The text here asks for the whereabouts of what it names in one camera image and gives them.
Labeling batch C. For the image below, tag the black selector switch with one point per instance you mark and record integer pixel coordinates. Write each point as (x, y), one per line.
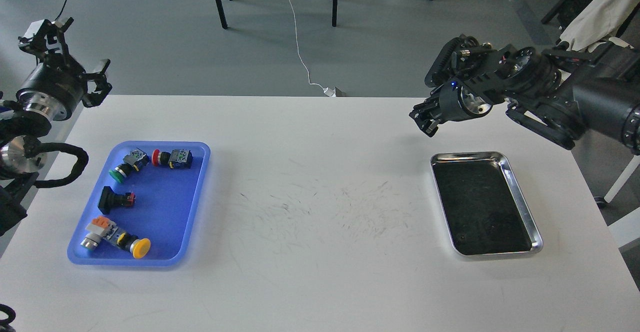
(109, 200)

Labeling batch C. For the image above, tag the blue plastic tray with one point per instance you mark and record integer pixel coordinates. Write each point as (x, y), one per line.
(166, 203)

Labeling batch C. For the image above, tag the silver metal tray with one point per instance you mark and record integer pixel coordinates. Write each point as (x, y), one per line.
(481, 198)

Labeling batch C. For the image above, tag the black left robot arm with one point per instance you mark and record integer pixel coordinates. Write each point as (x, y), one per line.
(23, 155)

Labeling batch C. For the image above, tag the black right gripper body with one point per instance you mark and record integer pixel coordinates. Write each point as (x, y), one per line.
(455, 102)

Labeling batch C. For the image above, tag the green push button switch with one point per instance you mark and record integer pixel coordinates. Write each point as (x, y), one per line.
(134, 161)

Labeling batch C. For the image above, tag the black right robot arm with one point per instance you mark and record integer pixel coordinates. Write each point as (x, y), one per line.
(557, 94)

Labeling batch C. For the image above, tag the red push button switch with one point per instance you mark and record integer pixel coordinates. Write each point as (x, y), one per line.
(176, 159)

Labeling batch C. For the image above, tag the beige cloth on chair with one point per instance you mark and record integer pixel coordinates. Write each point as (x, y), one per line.
(596, 24)

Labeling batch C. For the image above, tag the white chair frame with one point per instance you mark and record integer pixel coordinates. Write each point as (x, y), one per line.
(603, 201)

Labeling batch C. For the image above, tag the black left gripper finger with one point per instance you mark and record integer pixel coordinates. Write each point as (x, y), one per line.
(102, 87)
(46, 41)

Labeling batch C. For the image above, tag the orange grey contact block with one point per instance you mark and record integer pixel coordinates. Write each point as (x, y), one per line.
(99, 229)

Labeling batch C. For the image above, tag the yellow push button switch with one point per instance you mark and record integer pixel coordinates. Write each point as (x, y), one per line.
(138, 247)

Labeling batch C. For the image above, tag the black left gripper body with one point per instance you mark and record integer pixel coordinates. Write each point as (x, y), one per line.
(51, 92)

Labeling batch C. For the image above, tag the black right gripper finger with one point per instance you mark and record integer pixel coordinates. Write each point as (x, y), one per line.
(428, 125)
(427, 111)

